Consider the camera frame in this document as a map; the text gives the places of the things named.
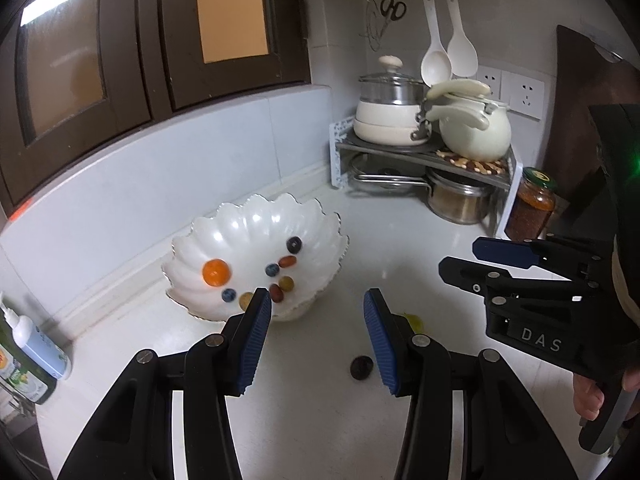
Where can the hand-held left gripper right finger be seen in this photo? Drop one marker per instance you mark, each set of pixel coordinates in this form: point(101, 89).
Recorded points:
point(377, 340)

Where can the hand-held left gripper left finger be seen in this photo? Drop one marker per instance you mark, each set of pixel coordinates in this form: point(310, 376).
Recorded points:
point(255, 340)

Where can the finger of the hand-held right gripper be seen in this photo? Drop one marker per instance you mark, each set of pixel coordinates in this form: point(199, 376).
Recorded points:
point(500, 251)
point(470, 277)

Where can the brown longan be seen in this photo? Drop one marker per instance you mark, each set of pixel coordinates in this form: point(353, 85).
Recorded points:
point(245, 301)
point(286, 283)

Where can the yellow-green round fruit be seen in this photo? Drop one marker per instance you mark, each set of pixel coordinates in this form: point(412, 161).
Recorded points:
point(415, 321)

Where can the blueberry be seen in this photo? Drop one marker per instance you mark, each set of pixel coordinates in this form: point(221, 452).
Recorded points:
point(229, 295)
point(272, 270)

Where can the orange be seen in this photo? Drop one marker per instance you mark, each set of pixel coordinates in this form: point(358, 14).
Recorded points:
point(216, 272)

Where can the white scalloped bowl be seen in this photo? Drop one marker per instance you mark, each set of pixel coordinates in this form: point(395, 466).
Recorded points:
point(240, 230)

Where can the person's right hand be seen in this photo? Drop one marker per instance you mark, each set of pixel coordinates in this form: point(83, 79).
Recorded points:
point(587, 402)

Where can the grey corner shelf rack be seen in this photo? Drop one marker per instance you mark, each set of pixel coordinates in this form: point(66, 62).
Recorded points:
point(507, 205)

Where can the glass jar of red sauce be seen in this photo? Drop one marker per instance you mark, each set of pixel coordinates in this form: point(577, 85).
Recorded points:
point(530, 210)

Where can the stainless steel pot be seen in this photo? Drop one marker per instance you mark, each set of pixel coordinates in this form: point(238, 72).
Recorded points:
point(457, 202)

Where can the black cutting board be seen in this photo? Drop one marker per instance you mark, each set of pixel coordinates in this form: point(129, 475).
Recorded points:
point(580, 215)

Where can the wooden bead trivet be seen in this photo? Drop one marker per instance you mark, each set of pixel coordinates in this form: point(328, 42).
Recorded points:
point(472, 165)

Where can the cream round pot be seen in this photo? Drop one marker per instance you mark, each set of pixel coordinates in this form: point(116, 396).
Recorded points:
point(475, 132)

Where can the glass pan lid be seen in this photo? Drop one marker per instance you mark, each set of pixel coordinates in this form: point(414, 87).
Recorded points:
point(382, 170)

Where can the brown wooden cutting board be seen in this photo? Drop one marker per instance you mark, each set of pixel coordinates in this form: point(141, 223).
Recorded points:
point(575, 110)

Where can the cream frying pan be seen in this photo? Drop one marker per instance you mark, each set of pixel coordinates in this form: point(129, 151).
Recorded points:
point(385, 135)

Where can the cream saucepan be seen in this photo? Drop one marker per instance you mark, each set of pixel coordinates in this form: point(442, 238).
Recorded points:
point(385, 112)

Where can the white ladle spoon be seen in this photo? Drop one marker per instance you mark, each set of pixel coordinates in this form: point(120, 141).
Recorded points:
point(436, 65)

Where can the white rice paddle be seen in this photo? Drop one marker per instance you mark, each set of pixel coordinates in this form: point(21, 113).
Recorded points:
point(462, 50)

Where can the white pump bottle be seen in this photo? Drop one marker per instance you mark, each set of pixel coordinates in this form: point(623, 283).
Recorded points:
point(42, 355)

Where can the green dish soap bottle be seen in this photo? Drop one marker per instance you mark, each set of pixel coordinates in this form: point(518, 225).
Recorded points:
point(20, 382)

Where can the black scissors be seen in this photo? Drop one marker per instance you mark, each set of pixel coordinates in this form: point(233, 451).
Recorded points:
point(393, 9)

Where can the dark brown window sash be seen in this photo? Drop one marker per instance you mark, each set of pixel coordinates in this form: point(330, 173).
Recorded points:
point(127, 60)
point(182, 35)

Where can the large white wall socket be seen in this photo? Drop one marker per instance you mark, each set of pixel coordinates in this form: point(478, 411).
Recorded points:
point(522, 95)

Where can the small white wall socket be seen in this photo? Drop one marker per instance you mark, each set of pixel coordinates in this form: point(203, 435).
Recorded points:
point(490, 82)

